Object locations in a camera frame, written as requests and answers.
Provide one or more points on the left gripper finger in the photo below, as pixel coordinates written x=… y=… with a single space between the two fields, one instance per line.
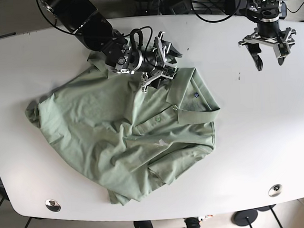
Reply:
x=254 y=51
x=282 y=51

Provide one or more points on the black floor stand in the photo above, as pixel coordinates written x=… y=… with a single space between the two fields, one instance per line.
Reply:
x=245 y=217
x=271 y=209

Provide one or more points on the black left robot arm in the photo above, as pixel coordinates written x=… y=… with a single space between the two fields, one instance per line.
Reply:
x=266 y=14

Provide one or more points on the green polo shirt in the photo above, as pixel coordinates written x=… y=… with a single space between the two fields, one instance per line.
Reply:
x=128 y=141

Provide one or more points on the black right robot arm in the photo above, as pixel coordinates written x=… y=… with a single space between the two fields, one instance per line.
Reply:
x=81 y=19

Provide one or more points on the right black floor stand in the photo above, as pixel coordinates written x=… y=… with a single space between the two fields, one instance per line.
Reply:
x=271 y=209

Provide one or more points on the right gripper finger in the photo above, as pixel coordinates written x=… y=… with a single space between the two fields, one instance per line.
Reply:
x=167 y=47
x=150 y=82

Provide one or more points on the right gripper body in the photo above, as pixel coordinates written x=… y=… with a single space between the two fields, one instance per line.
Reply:
x=156 y=64

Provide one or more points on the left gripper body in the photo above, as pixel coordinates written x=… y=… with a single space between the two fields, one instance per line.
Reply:
x=269 y=34

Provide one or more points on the table cable grommet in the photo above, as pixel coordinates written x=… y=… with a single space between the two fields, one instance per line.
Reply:
x=52 y=205
x=275 y=190

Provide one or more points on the left black floor stand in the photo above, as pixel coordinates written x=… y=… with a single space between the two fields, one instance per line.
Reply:
x=245 y=217

